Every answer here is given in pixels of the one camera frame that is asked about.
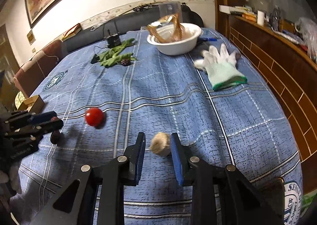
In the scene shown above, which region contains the beige peeled fruit chunk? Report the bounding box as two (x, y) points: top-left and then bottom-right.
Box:
(149, 132), (171, 157)

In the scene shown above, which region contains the red cherry tomato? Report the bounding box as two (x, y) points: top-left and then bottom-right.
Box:
(85, 108), (104, 127)

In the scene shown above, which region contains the dried red jujube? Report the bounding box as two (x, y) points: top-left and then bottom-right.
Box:
(50, 130), (61, 145)

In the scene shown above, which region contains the white gloved left hand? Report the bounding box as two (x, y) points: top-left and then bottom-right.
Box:
(0, 162), (21, 195)

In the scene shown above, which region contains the shallow cardboard tray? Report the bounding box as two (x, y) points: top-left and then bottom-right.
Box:
(18, 95), (45, 114)

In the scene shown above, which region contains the green patterned cushion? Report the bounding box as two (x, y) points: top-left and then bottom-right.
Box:
(14, 91), (26, 109)

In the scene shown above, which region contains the brown armchair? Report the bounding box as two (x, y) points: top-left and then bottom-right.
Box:
(13, 40), (63, 98)

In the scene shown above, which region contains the wooden glass door cabinet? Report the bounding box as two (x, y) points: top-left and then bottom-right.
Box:
(0, 25), (20, 111)

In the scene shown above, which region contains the blue plaid tablecloth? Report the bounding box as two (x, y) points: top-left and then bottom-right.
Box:
(11, 30), (303, 224)

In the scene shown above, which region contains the green leafy vegetable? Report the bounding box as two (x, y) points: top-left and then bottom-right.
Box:
(96, 38), (136, 68)

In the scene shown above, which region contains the dark jujube by vegetable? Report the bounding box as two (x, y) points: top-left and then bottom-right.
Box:
(120, 58), (131, 66)

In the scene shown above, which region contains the red flat box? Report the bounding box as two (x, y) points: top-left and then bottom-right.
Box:
(61, 23), (82, 41)

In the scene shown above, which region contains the white work glove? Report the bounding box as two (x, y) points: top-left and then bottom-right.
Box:
(193, 43), (248, 91)

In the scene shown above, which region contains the small black electronic device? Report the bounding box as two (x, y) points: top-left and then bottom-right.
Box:
(106, 22), (121, 49)

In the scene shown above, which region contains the white plastic bowl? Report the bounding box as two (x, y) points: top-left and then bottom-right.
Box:
(147, 23), (202, 56)

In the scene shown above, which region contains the blue pen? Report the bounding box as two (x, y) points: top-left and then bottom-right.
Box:
(198, 37), (218, 42)

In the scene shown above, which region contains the crumpled brown plastic wrapper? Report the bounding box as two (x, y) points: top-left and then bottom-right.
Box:
(146, 13), (188, 43)

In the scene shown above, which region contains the black leather sofa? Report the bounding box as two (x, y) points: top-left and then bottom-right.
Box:
(62, 3), (205, 54)

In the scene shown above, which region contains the wooden sideboard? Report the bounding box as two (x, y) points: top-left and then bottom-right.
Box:
(215, 11), (316, 193)

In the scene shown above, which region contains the white cup on sideboard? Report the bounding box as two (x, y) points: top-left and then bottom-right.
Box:
(257, 10), (265, 26)

